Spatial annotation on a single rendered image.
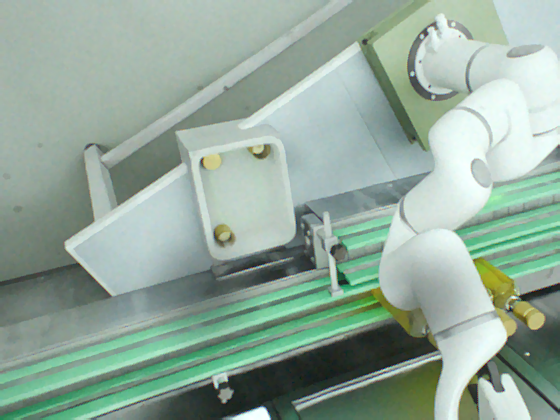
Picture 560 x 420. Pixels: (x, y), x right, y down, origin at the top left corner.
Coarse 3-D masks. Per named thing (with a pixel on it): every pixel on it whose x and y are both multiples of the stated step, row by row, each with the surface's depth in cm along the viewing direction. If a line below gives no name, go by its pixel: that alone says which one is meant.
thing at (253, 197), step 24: (240, 144) 120; (192, 168) 119; (240, 168) 129; (264, 168) 131; (216, 192) 129; (240, 192) 131; (264, 192) 133; (288, 192) 127; (216, 216) 131; (240, 216) 133; (264, 216) 135; (288, 216) 129; (216, 240) 131; (240, 240) 131; (264, 240) 130; (288, 240) 131
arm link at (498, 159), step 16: (496, 80) 102; (512, 80) 102; (480, 96) 98; (496, 96) 98; (512, 96) 99; (480, 112) 95; (496, 112) 97; (512, 112) 99; (528, 112) 102; (496, 128) 96; (512, 128) 100; (528, 128) 102; (496, 144) 101; (512, 144) 101; (528, 144) 102; (544, 144) 108; (496, 160) 102; (512, 160) 102; (528, 160) 103; (496, 176) 104; (512, 176) 104
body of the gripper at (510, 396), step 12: (480, 384) 97; (504, 384) 96; (480, 396) 97; (492, 396) 94; (504, 396) 94; (516, 396) 94; (480, 408) 98; (492, 408) 93; (504, 408) 92; (516, 408) 92
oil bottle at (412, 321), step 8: (376, 288) 132; (376, 296) 133; (384, 304) 130; (392, 312) 127; (400, 312) 123; (408, 312) 120; (416, 312) 119; (400, 320) 124; (408, 320) 120; (416, 320) 118; (424, 320) 118; (408, 328) 121; (416, 328) 119; (416, 336) 120; (424, 336) 120
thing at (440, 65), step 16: (432, 32) 126; (448, 32) 127; (432, 48) 127; (448, 48) 124; (464, 48) 120; (416, 64) 129; (432, 64) 127; (448, 64) 122; (464, 64) 118; (432, 80) 130; (448, 80) 123; (464, 80) 118
